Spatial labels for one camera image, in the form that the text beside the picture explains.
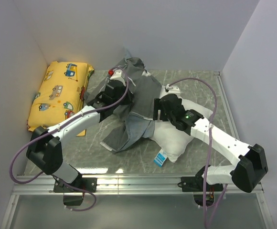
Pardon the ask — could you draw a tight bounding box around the white pillow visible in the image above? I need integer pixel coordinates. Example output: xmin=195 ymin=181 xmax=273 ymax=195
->
xmin=150 ymin=99 xmax=213 ymax=163

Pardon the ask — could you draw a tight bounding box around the blue-grey pillowcase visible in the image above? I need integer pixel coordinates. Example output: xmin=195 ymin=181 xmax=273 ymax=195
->
xmin=85 ymin=47 xmax=162 ymax=153

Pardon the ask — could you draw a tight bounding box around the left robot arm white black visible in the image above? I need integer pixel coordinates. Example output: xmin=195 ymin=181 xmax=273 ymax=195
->
xmin=26 ymin=80 xmax=133 ymax=192

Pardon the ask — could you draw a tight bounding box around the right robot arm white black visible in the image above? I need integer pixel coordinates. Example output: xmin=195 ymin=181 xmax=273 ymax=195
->
xmin=152 ymin=94 xmax=268 ymax=193

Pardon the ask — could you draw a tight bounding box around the yellow cartoon car pillow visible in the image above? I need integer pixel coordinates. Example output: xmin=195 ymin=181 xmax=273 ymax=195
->
xmin=27 ymin=61 xmax=94 ymax=132

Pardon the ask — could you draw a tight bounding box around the blue white pillow label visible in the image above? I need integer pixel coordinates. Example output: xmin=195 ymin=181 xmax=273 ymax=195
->
xmin=153 ymin=149 xmax=168 ymax=167

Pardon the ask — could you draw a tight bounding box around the right black controller box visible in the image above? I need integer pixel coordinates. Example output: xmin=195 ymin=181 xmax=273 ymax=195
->
xmin=192 ymin=193 xmax=217 ymax=208

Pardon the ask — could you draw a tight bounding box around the black controller box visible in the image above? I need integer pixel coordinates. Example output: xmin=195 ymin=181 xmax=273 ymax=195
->
xmin=63 ymin=195 xmax=84 ymax=207
xmin=192 ymin=193 xmax=217 ymax=208

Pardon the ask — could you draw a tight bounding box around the left black controller box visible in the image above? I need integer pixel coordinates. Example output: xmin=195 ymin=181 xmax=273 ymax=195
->
xmin=63 ymin=195 xmax=84 ymax=207

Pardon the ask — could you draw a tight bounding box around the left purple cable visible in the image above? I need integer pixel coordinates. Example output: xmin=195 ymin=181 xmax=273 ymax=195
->
xmin=9 ymin=68 xmax=129 ymax=212

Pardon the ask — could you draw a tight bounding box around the purple cable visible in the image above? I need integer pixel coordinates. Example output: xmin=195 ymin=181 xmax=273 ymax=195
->
xmin=169 ymin=78 xmax=228 ymax=229
xmin=9 ymin=68 xmax=129 ymax=212

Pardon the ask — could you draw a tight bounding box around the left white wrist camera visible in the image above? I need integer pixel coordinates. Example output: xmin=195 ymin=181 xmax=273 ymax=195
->
xmin=108 ymin=69 xmax=125 ymax=83

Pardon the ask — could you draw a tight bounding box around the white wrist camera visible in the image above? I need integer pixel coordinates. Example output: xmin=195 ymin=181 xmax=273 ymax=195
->
xmin=108 ymin=69 xmax=125 ymax=83
xmin=165 ymin=84 xmax=181 ymax=96

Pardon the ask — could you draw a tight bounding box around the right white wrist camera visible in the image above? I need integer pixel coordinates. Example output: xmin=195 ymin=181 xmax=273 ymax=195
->
xmin=165 ymin=84 xmax=181 ymax=96

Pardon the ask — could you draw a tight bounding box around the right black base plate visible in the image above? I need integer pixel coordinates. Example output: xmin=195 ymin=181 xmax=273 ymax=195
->
xmin=176 ymin=176 xmax=215 ymax=193

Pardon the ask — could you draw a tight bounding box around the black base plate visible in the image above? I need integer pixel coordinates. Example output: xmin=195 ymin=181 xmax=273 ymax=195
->
xmin=53 ymin=177 xmax=97 ymax=193
xmin=176 ymin=176 xmax=215 ymax=193

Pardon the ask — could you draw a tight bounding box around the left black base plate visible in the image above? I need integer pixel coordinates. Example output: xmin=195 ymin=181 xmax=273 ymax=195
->
xmin=53 ymin=177 xmax=97 ymax=193

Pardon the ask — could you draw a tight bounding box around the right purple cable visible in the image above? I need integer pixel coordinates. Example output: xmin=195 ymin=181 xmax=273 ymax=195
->
xmin=169 ymin=78 xmax=228 ymax=229

